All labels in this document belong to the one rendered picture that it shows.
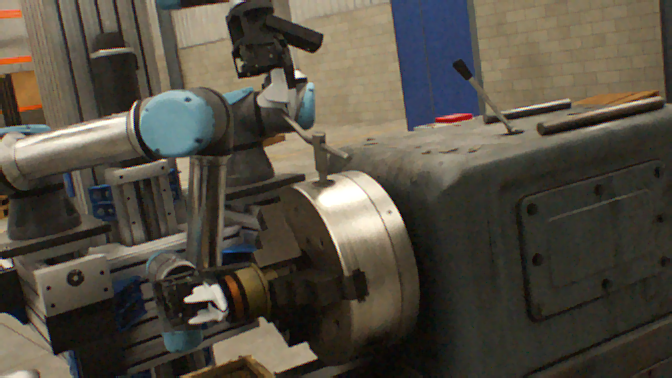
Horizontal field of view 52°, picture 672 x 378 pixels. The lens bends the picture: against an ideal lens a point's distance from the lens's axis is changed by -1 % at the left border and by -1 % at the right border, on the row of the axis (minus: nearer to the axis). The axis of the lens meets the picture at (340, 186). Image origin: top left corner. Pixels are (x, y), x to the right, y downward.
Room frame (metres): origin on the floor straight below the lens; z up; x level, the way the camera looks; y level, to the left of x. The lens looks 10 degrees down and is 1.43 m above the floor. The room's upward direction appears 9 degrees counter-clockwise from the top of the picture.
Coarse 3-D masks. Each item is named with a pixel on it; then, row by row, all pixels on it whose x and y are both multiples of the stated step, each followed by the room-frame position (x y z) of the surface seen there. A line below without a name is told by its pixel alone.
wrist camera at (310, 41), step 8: (272, 16) 1.26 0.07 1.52; (264, 24) 1.25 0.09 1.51; (272, 24) 1.26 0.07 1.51; (280, 24) 1.26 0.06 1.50; (288, 24) 1.27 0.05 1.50; (296, 24) 1.27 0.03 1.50; (280, 32) 1.26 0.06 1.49; (288, 32) 1.26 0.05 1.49; (296, 32) 1.27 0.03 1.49; (304, 32) 1.27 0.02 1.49; (312, 32) 1.28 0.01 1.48; (288, 40) 1.29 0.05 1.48; (296, 40) 1.28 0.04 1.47; (304, 40) 1.27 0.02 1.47; (312, 40) 1.28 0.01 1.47; (320, 40) 1.28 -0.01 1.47; (304, 48) 1.30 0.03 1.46; (312, 48) 1.29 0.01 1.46
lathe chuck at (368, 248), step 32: (288, 192) 1.15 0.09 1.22; (320, 192) 1.09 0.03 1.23; (352, 192) 1.10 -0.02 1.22; (320, 224) 1.05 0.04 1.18; (352, 224) 1.04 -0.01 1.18; (320, 256) 1.07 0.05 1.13; (352, 256) 1.01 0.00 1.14; (384, 256) 1.03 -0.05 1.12; (384, 288) 1.02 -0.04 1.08; (320, 320) 1.11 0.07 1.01; (352, 320) 1.00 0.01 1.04; (384, 320) 1.03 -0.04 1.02; (320, 352) 1.13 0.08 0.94; (352, 352) 1.03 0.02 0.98
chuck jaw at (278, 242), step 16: (272, 208) 1.18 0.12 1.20; (272, 224) 1.16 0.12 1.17; (288, 224) 1.17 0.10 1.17; (256, 240) 1.16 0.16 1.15; (272, 240) 1.14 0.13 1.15; (288, 240) 1.15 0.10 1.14; (256, 256) 1.11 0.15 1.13; (272, 256) 1.12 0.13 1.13; (288, 256) 1.13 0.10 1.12; (304, 256) 1.16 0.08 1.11
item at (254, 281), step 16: (240, 272) 1.08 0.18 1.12; (256, 272) 1.08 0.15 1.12; (272, 272) 1.09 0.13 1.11; (224, 288) 1.05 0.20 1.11; (240, 288) 1.05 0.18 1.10; (256, 288) 1.05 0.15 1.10; (240, 304) 1.04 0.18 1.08; (256, 304) 1.05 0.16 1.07; (272, 304) 1.08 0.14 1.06; (240, 320) 1.06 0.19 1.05
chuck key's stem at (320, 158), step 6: (318, 132) 1.12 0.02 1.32; (324, 132) 1.11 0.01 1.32; (312, 138) 1.11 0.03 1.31; (318, 138) 1.11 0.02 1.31; (324, 138) 1.11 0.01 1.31; (318, 144) 1.11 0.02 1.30; (318, 150) 1.11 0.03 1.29; (318, 156) 1.11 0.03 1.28; (324, 156) 1.11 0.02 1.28; (318, 162) 1.11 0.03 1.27; (324, 162) 1.11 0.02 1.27; (318, 168) 1.12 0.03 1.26; (324, 168) 1.11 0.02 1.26; (324, 174) 1.12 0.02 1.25; (324, 180) 1.12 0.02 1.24
